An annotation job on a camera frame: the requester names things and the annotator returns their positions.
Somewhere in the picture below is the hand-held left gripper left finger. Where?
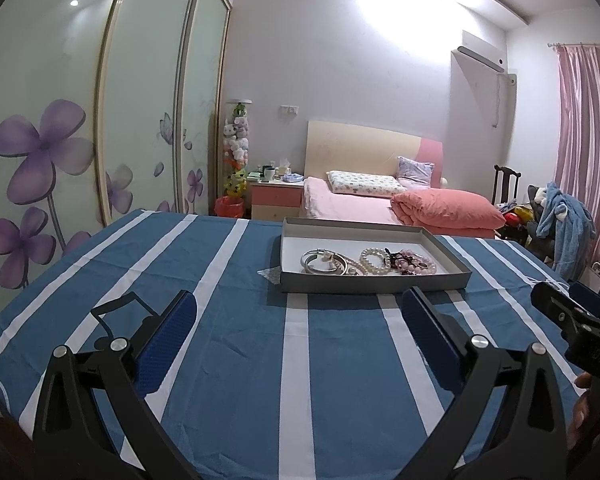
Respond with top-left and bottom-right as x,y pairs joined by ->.
30,289 -> 201,480

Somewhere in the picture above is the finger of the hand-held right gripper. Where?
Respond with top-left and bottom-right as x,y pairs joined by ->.
530,281 -> 600,346
569,282 -> 600,316

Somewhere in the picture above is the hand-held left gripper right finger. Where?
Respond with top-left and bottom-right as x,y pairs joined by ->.
400,286 -> 566,480

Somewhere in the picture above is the large pink bead bracelet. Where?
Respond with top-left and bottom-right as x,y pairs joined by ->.
400,248 -> 438,276

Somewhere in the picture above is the grey shallow cardboard box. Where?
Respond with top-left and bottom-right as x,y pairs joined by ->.
279,217 -> 473,295

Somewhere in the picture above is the black bead bracelet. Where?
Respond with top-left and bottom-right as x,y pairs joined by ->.
384,246 -> 406,273

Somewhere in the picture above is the white pearl bracelet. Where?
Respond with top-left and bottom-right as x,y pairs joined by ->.
358,246 -> 388,277

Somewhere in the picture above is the grey band bangle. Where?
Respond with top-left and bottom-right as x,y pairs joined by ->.
330,252 -> 365,276

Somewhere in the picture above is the person's right hand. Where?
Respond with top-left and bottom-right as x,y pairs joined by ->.
567,372 -> 598,453

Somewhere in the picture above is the blue plush robe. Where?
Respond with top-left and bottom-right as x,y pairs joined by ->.
535,181 -> 597,281

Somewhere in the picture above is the blue white striped tablecloth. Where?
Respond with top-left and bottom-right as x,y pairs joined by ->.
0,208 -> 600,480

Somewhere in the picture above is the dark wooden chair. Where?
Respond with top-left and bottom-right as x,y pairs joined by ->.
493,165 -> 522,206

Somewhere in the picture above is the salmon folded quilt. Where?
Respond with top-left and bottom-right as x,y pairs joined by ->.
391,188 -> 507,231

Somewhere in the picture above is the pink curtain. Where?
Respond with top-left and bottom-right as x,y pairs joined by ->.
555,44 -> 600,266

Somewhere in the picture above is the red waste bin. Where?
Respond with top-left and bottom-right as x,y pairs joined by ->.
215,196 -> 246,219

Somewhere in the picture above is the silver bangle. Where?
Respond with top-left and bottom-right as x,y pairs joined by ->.
300,249 -> 336,275

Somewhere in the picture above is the bed with pink sheet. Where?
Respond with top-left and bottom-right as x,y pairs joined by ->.
302,177 -> 496,241

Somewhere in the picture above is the lilac pillow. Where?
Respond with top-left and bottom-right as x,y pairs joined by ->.
395,156 -> 436,190

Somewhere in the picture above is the white patterned pillow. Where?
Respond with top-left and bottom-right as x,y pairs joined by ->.
326,170 -> 408,198

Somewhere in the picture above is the yellow plush toy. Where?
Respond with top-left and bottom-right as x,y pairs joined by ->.
223,170 -> 248,198

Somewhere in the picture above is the pink nightstand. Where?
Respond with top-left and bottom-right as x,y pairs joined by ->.
250,180 -> 306,221

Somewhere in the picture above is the cream pink headboard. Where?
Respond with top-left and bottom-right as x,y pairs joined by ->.
306,120 -> 443,188

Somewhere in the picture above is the plush toy tower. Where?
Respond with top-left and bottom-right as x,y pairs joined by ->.
222,100 -> 253,198

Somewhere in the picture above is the flower print sliding wardrobe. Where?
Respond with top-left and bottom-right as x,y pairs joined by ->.
0,0 -> 231,291

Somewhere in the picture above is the white air conditioner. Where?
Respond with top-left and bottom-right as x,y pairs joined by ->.
457,30 -> 507,70

